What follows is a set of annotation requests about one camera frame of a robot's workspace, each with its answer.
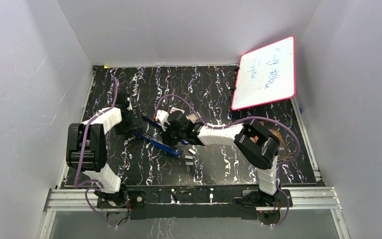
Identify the dark brown book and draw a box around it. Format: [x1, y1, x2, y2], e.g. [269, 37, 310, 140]
[259, 120, 292, 162]

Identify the staple box tray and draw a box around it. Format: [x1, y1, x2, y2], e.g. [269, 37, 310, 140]
[186, 113, 200, 123]

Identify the red white staple box sleeve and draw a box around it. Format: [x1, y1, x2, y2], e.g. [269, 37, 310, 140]
[170, 107, 185, 113]

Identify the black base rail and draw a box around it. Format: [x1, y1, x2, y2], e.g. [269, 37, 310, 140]
[95, 185, 293, 223]

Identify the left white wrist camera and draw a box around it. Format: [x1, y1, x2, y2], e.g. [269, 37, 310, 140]
[125, 97, 133, 111]

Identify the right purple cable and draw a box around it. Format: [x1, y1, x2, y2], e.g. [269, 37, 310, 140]
[155, 95, 301, 228]

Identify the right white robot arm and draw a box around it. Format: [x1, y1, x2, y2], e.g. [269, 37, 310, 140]
[156, 110, 280, 206]

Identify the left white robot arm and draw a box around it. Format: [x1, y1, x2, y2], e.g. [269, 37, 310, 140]
[66, 92, 143, 207]

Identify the pink framed whiteboard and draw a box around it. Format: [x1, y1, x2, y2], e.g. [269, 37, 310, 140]
[231, 36, 296, 111]

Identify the blue stapler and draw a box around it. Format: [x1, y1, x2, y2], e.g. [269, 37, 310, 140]
[141, 112, 189, 145]
[129, 129, 181, 156]

